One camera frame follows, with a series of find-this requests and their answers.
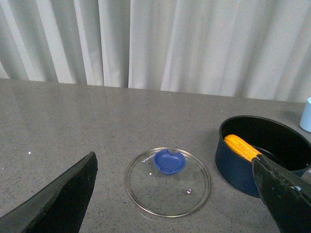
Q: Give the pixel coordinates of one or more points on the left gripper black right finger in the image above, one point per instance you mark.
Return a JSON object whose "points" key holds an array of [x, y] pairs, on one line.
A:
{"points": [[286, 196]]}

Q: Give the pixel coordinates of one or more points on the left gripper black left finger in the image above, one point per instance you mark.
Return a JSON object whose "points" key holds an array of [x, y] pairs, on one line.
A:
{"points": [[60, 207]]}

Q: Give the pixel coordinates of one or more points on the yellow corn cob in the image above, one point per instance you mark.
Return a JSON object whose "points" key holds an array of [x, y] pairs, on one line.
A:
{"points": [[241, 147]]}

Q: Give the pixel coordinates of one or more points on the glass lid with blue knob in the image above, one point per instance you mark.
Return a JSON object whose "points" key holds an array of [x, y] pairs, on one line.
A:
{"points": [[167, 182]]}

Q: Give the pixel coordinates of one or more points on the dark blue saucepan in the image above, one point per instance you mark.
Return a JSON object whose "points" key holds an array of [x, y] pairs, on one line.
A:
{"points": [[275, 140]]}

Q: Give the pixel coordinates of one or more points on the light blue cup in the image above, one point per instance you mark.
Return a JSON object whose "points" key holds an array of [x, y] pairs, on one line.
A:
{"points": [[305, 121]]}

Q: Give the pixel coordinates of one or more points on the white curtain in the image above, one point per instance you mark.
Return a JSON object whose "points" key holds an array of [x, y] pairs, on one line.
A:
{"points": [[243, 48]]}

